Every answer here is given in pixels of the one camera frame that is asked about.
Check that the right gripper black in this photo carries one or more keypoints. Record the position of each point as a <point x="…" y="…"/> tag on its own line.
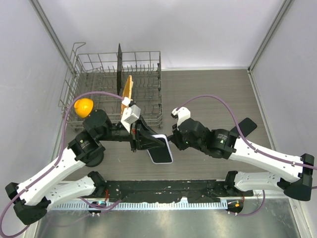
<point x="176" y="138"/>

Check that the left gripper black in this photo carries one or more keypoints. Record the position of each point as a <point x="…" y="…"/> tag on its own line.
<point x="145" y="140"/>

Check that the lavender smartphone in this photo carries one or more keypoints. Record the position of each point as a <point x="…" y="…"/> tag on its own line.
<point x="161" y="155"/>

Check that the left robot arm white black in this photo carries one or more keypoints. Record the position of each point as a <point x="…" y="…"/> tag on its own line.
<point x="34" y="197"/>

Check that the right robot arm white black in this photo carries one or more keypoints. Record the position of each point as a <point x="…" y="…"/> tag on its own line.
<point x="293" y="175"/>

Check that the black phone stand left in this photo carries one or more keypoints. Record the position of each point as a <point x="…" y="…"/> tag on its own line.
<point x="96" y="160"/>

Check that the orange wooden plate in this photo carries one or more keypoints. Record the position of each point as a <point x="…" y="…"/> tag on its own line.
<point x="126" y="94"/>

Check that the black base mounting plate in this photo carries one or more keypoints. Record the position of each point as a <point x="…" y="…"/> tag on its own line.
<point x="169" y="191"/>

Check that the black smartphone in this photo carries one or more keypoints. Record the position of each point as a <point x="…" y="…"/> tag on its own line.
<point x="247" y="126"/>

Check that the yellow bowl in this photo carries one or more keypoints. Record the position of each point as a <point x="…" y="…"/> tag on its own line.
<point x="83" y="107"/>

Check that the black plate upright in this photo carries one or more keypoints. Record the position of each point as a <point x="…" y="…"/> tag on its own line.
<point x="119" y="69"/>

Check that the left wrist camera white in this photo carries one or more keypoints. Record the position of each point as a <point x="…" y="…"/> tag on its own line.
<point x="131" y="113"/>

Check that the white slotted cable duct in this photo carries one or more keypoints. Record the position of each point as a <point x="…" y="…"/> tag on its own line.
<point x="77" y="205"/>

